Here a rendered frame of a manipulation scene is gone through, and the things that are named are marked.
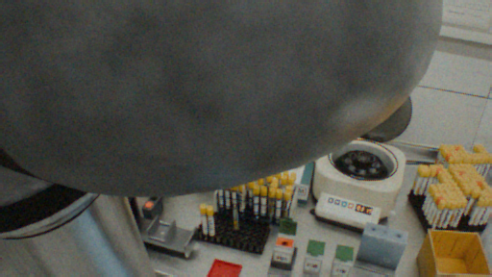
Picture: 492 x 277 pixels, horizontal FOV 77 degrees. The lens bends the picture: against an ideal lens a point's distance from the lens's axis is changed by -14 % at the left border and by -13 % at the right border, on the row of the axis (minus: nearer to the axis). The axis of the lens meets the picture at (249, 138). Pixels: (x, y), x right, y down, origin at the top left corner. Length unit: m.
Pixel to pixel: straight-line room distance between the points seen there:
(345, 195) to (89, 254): 0.82
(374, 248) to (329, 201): 0.19
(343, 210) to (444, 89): 0.52
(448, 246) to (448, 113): 0.49
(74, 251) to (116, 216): 0.03
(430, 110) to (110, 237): 1.13
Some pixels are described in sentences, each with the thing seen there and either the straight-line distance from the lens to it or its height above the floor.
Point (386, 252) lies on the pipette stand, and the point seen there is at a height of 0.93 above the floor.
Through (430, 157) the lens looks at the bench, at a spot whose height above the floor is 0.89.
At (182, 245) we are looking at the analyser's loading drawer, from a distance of 0.86.
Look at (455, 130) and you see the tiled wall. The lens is 1.29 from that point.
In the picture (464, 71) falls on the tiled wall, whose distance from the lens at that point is 1.21.
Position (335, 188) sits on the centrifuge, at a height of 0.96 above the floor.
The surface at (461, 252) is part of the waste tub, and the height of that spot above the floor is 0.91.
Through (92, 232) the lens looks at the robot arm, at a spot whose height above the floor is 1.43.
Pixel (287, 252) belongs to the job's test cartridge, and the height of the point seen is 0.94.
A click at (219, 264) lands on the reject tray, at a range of 0.86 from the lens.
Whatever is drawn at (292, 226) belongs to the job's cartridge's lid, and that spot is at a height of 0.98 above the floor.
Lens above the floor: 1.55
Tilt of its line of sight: 32 degrees down
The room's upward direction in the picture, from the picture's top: straight up
